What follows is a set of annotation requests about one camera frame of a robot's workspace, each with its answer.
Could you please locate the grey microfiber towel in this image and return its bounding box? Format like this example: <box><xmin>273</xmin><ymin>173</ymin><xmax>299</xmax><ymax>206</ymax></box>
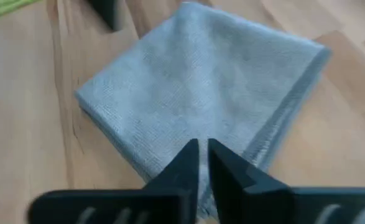
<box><xmin>75</xmin><ymin>1</ymin><xmax>332</xmax><ymax>218</ymax></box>

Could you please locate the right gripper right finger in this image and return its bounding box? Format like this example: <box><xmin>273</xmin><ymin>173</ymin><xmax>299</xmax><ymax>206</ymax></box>
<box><xmin>207</xmin><ymin>138</ymin><xmax>365</xmax><ymax>224</ymax></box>

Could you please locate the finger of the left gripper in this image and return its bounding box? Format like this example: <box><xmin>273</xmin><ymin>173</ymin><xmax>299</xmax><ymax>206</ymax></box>
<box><xmin>87</xmin><ymin>0</ymin><xmax>122</xmax><ymax>32</ymax></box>

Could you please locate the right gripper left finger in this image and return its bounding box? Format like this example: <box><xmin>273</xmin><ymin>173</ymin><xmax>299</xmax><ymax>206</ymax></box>
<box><xmin>28</xmin><ymin>138</ymin><xmax>200</xmax><ymax>224</ymax></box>

